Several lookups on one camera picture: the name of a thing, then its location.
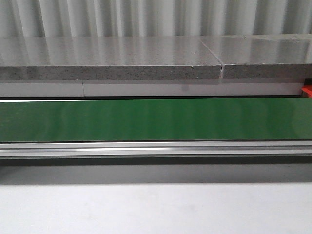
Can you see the green conveyor belt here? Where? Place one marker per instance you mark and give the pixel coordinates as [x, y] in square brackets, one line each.
[287, 118]

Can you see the white pleated curtain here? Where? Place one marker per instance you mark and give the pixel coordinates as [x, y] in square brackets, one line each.
[120, 18]

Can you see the grey stone countertop slab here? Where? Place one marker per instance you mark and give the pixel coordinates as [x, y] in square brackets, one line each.
[106, 58]

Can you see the aluminium conveyor side rail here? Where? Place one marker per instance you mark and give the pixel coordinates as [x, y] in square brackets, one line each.
[155, 149]

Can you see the red plastic object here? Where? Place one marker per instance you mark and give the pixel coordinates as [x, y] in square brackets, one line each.
[307, 91]

